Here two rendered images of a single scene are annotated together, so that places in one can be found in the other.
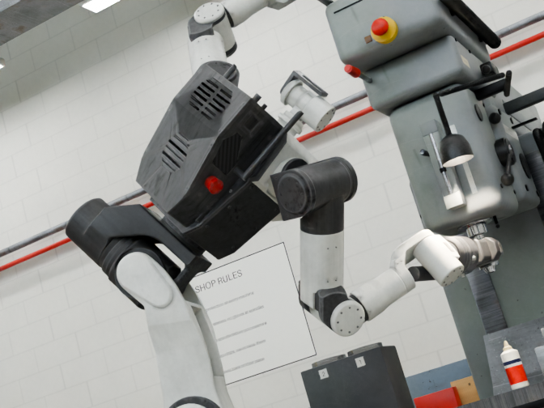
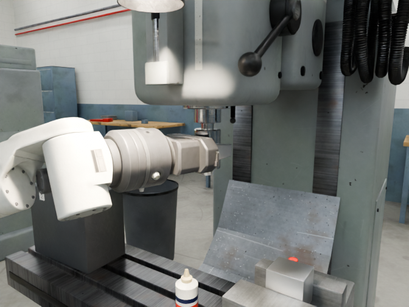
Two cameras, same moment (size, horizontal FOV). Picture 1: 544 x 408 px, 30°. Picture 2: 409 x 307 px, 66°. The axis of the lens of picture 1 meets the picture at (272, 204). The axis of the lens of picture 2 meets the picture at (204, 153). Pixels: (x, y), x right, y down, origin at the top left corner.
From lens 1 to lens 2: 1.96 m
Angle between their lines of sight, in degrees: 26
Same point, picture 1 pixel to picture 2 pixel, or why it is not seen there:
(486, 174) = (223, 43)
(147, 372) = not seen: hidden behind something
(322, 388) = (40, 207)
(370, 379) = (71, 222)
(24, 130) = not seen: outside the picture
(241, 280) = not seen: hidden behind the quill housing
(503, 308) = (252, 165)
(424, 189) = (140, 39)
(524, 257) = (287, 129)
